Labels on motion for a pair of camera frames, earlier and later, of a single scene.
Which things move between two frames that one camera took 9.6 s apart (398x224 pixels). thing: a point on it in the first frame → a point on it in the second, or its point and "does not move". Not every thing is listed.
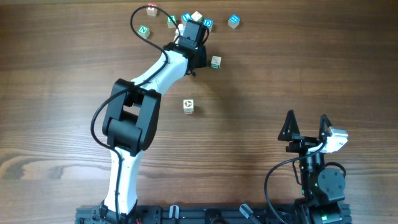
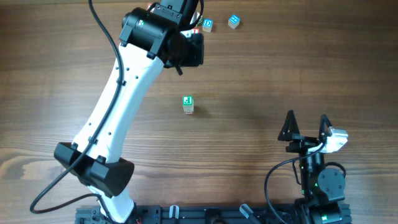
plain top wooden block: (197, 17) does not move
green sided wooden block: (215, 62) → (188, 103)
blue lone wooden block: (234, 20) does not move
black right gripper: (301, 143) does not move
